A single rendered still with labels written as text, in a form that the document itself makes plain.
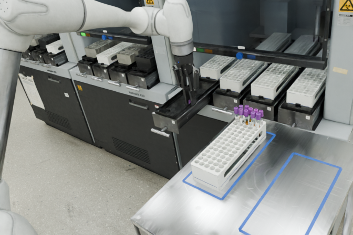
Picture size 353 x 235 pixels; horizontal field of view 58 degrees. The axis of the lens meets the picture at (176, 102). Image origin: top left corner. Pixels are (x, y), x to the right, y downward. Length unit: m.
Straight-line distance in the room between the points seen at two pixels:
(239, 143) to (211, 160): 0.11
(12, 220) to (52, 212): 1.43
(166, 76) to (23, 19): 1.05
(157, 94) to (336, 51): 0.88
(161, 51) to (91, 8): 0.82
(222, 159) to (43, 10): 0.62
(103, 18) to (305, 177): 0.73
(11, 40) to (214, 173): 0.65
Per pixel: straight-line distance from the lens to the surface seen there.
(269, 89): 1.35
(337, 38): 1.24
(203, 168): 0.95
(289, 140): 1.14
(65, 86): 2.43
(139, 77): 1.73
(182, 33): 1.22
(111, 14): 0.96
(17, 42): 0.95
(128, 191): 2.22
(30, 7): 0.81
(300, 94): 1.31
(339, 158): 1.10
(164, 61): 1.68
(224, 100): 1.44
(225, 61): 1.61
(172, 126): 1.34
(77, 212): 2.24
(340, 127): 1.37
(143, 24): 1.26
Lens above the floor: 1.52
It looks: 30 degrees down
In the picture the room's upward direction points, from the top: 10 degrees counter-clockwise
